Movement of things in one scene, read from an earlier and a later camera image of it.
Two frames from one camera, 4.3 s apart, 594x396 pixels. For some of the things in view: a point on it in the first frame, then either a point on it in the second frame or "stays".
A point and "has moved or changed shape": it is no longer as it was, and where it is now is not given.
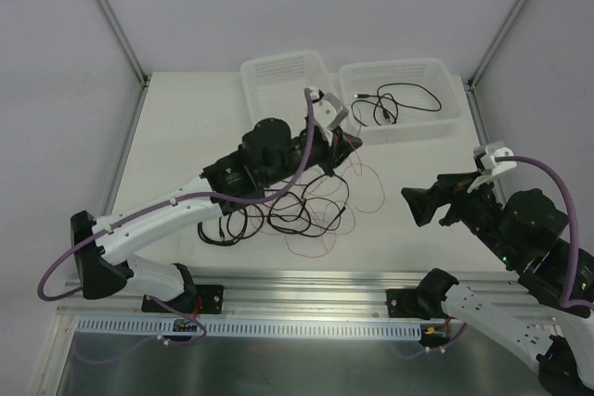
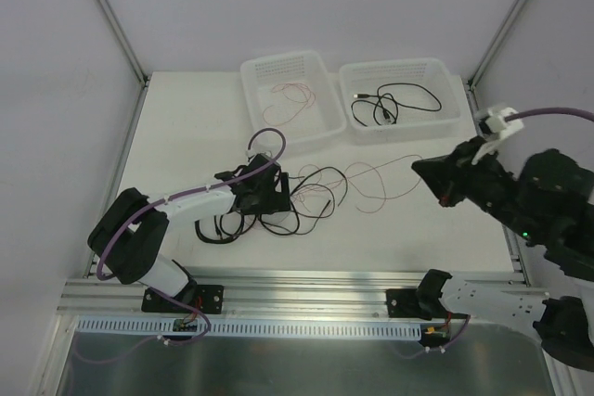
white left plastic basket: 275,85 stays
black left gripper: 331,150 to 277,189
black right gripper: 453,199 to 459,175
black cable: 306,212 has moved or changed shape
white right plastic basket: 400,99 stays
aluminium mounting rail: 287,294 stays
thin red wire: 360,167 to 295,92
